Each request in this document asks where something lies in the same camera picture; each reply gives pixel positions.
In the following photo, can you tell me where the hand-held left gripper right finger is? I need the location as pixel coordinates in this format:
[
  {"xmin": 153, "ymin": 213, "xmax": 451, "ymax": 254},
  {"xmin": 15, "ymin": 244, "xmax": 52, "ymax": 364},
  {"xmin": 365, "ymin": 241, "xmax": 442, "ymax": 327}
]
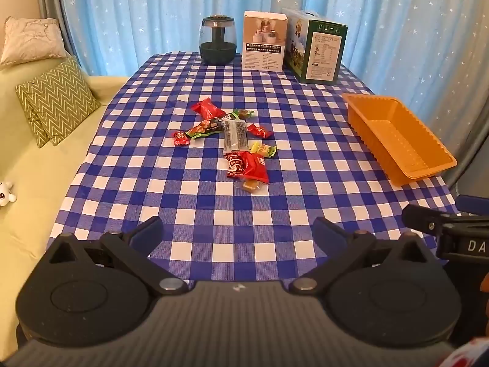
[{"xmin": 288, "ymin": 217, "xmax": 438, "ymax": 295}]

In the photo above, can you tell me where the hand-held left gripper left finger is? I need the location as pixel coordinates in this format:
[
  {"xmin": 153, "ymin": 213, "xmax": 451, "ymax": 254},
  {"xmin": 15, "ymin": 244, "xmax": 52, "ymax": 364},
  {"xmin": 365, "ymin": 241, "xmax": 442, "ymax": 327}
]
[{"xmin": 42, "ymin": 216, "xmax": 189, "ymax": 296}]

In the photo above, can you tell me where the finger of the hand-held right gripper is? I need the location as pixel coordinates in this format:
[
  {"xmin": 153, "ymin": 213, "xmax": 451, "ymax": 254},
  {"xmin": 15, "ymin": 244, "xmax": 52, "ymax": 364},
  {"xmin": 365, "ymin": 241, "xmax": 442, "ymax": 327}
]
[
  {"xmin": 402, "ymin": 204, "xmax": 465, "ymax": 238},
  {"xmin": 454, "ymin": 195, "xmax": 489, "ymax": 215}
]

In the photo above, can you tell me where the orange plastic tray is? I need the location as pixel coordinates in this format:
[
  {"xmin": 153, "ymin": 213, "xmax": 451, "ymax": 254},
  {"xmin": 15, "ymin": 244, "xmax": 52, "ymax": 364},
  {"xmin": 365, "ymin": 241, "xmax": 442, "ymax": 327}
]
[{"xmin": 341, "ymin": 93, "xmax": 458, "ymax": 187}]

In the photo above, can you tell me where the clear brown candy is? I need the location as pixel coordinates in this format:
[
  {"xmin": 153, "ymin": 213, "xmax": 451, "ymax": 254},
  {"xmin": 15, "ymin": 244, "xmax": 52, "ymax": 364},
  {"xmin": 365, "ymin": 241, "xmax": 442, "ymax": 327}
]
[{"xmin": 236, "ymin": 178, "xmax": 265, "ymax": 193}]

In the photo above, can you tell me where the bright red candy packet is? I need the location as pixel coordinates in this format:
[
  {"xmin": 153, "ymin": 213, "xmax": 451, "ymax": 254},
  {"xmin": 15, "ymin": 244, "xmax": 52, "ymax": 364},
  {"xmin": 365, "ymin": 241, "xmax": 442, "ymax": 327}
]
[{"xmin": 242, "ymin": 152, "xmax": 270, "ymax": 184}]

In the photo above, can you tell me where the yellow green candy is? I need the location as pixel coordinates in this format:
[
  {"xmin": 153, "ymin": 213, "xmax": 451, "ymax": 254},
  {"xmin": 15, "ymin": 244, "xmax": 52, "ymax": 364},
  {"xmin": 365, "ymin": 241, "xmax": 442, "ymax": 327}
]
[{"xmin": 250, "ymin": 142, "xmax": 277, "ymax": 159}]

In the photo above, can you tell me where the dark red candy packet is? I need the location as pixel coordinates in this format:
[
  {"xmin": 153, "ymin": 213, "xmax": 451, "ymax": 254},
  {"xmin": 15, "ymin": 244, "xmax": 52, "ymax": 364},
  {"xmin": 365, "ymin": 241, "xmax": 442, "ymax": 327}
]
[{"xmin": 223, "ymin": 151, "xmax": 247, "ymax": 180}]

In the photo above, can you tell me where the chocolate bar green-edged wrapper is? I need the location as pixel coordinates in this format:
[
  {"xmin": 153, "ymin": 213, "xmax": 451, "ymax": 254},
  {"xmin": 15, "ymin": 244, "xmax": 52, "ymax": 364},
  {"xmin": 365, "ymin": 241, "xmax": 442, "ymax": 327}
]
[{"xmin": 186, "ymin": 118, "xmax": 226, "ymax": 140}]

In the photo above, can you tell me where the clear packet black sesame bar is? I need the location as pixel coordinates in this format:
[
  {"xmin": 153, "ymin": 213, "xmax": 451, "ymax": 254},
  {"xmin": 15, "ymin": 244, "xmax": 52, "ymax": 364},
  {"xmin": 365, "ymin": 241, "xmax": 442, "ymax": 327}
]
[{"xmin": 222, "ymin": 119, "xmax": 249, "ymax": 157}]

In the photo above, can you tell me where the large red candy packet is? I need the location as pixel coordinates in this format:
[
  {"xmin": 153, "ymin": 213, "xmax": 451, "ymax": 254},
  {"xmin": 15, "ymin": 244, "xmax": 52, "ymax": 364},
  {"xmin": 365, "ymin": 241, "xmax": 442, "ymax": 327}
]
[{"xmin": 191, "ymin": 98, "xmax": 226, "ymax": 122}]

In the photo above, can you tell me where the blue white checked tablecloth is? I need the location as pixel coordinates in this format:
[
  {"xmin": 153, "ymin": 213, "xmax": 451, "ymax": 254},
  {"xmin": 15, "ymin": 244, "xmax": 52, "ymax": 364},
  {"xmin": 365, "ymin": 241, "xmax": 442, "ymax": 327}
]
[{"xmin": 46, "ymin": 51, "xmax": 459, "ymax": 287}]

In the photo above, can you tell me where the person's patterned clothing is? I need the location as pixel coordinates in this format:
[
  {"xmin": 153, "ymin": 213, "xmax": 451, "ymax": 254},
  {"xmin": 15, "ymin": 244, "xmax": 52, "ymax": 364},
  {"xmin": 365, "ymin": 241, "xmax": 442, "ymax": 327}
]
[{"xmin": 439, "ymin": 337, "xmax": 489, "ymax": 367}]

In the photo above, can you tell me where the yellow-green sofa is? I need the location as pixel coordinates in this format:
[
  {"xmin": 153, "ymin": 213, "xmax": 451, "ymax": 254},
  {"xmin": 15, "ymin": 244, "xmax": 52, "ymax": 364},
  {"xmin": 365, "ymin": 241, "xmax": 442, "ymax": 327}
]
[{"xmin": 0, "ymin": 48, "xmax": 131, "ymax": 352}]

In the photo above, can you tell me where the white toy figure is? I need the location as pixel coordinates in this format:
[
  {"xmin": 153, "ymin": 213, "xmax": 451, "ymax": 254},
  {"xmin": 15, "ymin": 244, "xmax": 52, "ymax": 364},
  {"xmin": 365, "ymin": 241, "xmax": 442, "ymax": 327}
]
[{"xmin": 0, "ymin": 181, "xmax": 18, "ymax": 208}]

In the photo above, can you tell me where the green zigzag pillow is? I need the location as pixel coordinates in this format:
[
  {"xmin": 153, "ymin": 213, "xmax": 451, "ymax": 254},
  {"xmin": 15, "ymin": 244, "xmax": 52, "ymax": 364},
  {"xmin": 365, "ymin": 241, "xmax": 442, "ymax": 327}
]
[
  {"xmin": 28, "ymin": 57, "xmax": 102, "ymax": 146},
  {"xmin": 15, "ymin": 80, "xmax": 50, "ymax": 149}
]

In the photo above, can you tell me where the green cardboard box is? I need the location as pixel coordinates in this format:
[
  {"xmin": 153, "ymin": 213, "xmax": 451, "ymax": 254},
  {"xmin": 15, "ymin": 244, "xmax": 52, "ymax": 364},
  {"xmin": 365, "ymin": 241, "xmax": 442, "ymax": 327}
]
[{"xmin": 282, "ymin": 8, "xmax": 349, "ymax": 84}]

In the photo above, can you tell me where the white cardboard box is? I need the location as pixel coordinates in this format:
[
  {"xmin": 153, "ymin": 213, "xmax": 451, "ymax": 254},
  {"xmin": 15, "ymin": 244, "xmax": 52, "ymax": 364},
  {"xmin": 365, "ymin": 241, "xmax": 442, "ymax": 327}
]
[{"xmin": 242, "ymin": 11, "xmax": 288, "ymax": 73}]

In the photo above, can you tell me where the blue star curtain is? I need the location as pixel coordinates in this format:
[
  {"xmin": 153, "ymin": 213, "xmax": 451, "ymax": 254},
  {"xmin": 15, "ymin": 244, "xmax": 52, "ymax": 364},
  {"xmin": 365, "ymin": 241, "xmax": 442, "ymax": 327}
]
[{"xmin": 57, "ymin": 0, "xmax": 489, "ymax": 184}]

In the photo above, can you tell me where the beige pillow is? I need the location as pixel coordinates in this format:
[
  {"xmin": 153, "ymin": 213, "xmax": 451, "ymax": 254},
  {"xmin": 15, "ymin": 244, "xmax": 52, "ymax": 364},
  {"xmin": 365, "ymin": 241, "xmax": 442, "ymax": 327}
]
[{"xmin": 0, "ymin": 17, "xmax": 69, "ymax": 65}]

